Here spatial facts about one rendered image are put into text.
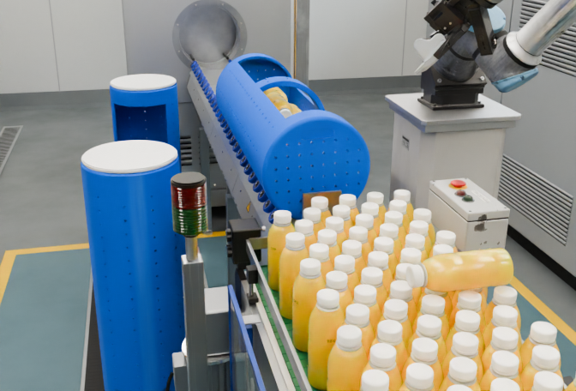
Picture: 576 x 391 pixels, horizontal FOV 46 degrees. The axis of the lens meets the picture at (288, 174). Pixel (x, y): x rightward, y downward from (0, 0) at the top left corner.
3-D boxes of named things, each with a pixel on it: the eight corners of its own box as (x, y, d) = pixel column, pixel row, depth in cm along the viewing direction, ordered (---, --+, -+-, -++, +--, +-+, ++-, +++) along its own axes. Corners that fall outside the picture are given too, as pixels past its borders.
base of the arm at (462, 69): (467, 36, 213) (481, 17, 204) (484, 77, 208) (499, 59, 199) (423, 42, 209) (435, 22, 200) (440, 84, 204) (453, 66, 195)
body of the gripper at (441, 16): (429, 3, 143) (470, -36, 134) (459, 30, 145) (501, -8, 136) (420, 21, 138) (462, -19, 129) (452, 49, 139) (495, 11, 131)
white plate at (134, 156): (146, 175, 185) (146, 179, 186) (194, 145, 210) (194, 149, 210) (61, 162, 194) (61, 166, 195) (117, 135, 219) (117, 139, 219)
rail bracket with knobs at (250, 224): (263, 253, 172) (263, 216, 169) (269, 267, 166) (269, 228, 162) (224, 257, 170) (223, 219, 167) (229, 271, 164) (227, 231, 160)
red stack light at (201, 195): (205, 195, 126) (204, 175, 125) (209, 208, 121) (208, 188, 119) (170, 197, 125) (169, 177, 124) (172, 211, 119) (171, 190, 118)
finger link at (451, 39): (429, 53, 141) (457, 20, 140) (435, 58, 142) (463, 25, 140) (433, 55, 137) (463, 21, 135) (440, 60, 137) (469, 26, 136)
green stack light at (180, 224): (206, 219, 128) (205, 195, 126) (210, 234, 122) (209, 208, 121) (171, 223, 127) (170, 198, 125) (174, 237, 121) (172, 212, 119)
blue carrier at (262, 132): (291, 124, 261) (290, 50, 250) (369, 215, 181) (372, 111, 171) (218, 131, 255) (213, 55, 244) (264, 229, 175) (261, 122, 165)
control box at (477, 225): (463, 214, 171) (467, 176, 167) (505, 250, 152) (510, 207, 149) (426, 218, 169) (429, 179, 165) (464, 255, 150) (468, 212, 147)
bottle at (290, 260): (273, 309, 148) (273, 239, 142) (300, 301, 151) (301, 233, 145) (288, 324, 142) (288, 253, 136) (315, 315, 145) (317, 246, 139)
